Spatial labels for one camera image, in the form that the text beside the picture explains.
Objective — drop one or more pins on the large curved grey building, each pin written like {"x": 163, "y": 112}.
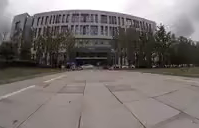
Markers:
{"x": 90, "y": 30}

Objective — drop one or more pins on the row of trees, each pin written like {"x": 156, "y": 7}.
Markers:
{"x": 173, "y": 50}
{"x": 47, "y": 48}

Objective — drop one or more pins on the dark hedge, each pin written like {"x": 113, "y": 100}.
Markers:
{"x": 17, "y": 64}

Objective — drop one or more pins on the row of parked cars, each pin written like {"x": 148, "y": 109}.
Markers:
{"x": 87, "y": 66}

